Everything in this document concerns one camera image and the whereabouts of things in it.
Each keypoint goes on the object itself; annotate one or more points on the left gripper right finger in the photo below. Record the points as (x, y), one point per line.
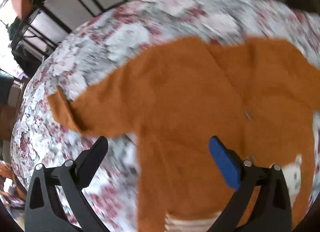
(272, 209)

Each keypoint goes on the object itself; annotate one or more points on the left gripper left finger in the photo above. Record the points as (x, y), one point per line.
(43, 209)

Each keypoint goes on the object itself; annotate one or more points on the orange knit cardigan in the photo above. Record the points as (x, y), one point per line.
(259, 98)

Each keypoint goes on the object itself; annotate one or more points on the floral bedspread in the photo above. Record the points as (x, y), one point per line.
(106, 42)

